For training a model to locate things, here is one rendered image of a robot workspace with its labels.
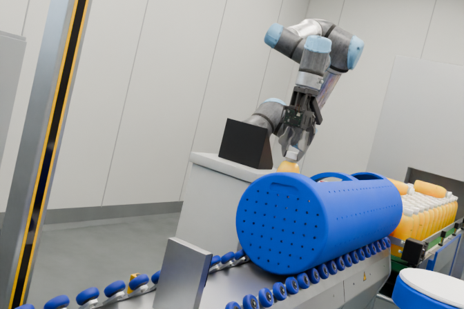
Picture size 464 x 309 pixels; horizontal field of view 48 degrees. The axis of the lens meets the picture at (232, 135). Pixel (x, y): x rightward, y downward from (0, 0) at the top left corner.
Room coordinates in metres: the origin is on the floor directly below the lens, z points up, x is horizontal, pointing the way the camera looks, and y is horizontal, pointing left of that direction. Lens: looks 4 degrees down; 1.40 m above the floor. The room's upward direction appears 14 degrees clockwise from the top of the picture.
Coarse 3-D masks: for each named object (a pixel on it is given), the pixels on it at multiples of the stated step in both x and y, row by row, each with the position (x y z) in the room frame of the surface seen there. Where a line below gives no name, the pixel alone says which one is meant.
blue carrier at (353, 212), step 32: (256, 192) 1.47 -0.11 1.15; (288, 192) 1.43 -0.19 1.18; (320, 192) 1.41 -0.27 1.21; (352, 192) 1.63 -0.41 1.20; (384, 192) 1.93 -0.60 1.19; (256, 224) 1.46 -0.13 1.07; (288, 224) 1.41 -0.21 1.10; (320, 224) 1.37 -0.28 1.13; (352, 224) 1.54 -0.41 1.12; (384, 224) 1.87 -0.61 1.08; (256, 256) 1.45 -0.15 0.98; (288, 256) 1.40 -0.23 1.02; (320, 256) 1.37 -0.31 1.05
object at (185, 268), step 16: (176, 240) 1.08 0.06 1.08; (176, 256) 1.06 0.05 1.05; (192, 256) 1.04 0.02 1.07; (208, 256) 1.04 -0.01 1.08; (160, 272) 1.08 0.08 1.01; (176, 272) 1.06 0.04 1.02; (192, 272) 1.04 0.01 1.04; (208, 272) 1.06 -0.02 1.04; (160, 288) 1.07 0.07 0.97; (176, 288) 1.05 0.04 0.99; (192, 288) 1.04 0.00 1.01; (160, 304) 1.07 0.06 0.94; (176, 304) 1.05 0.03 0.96; (192, 304) 1.03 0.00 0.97
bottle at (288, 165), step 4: (288, 160) 1.55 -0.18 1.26; (292, 160) 1.54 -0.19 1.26; (296, 160) 1.55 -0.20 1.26; (280, 164) 1.55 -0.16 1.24; (284, 164) 1.54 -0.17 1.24; (288, 164) 1.53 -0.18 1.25; (292, 164) 1.53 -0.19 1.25; (296, 164) 1.54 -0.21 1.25; (280, 168) 1.54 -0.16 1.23; (284, 168) 1.53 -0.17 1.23; (288, 168) 1.53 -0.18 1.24; (292, 168) 1.53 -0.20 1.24; (296, 168) 1.54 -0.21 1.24; (296, 172) 1.53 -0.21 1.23
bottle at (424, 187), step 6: (414, 186) 3.10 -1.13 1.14; (420, 186) 3.09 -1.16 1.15; (426, 186) 3.07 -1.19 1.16; (432, 186) 3.06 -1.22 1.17; (438, 186) 3.06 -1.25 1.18; (420, 192) 3.10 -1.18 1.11; (426, 192) 3.07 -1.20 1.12; (432, 192) 3.05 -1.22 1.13; (438, 192) 3.03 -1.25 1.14; (444, 192) 3.03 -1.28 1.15
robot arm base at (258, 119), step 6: (252, 114) 2.18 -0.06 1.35; (258, 114) 2.15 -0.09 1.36; (246, 120) 2.11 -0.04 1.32; (252, 120) 2.11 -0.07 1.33; (258, 120) 2.12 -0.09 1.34; (264, 120) 2.14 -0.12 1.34; (270, 120) 2.15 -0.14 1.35; (264, 126) 2.12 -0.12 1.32; (270, 126) 2.14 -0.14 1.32; (270, 132) 2.14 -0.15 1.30
